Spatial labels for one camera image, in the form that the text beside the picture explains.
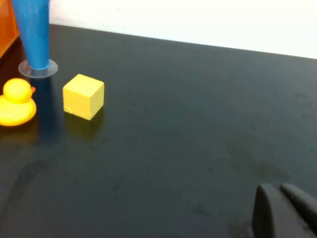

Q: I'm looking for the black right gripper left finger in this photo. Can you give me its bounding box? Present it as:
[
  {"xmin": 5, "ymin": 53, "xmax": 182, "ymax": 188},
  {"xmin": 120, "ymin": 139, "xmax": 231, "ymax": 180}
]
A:
[{"xmin": 251, "ymin": 183, "xmax": 314, "ymax": 238}]

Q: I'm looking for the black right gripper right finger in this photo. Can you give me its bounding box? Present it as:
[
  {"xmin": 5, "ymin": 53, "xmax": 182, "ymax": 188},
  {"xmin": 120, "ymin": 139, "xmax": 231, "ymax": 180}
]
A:
[{"xmin": 279, "ymin": 182, "xmax": 317, "ymax": 233}]

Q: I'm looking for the yellow rubber duck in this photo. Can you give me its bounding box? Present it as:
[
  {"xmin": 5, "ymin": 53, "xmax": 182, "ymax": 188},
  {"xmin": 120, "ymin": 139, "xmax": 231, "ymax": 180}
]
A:
[{"xmin": 0, "ymin": 77, "xmax": 38, "ymax": 127}]

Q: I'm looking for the orange plastic cutlery crate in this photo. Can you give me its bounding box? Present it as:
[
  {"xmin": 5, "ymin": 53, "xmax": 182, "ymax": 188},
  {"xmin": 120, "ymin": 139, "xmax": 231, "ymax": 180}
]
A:
[{"xmin": 0, "ymin": 0, "xmax": 19, "ymax": 59}]

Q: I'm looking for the smooth yellow foam cube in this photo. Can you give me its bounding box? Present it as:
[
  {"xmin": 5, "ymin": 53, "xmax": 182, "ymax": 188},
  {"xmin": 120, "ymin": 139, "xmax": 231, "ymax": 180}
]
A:
[{"xmin": 62, "ymin": 73, "xmax": 105, "ymax": 121}]

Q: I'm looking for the blue paper cone cup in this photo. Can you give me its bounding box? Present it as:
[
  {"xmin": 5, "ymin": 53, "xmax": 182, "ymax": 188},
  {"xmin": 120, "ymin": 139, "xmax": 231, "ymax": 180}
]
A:
[{"xmin": 10, "ymin": 0, "xmax": 59, "ymax": 79}]

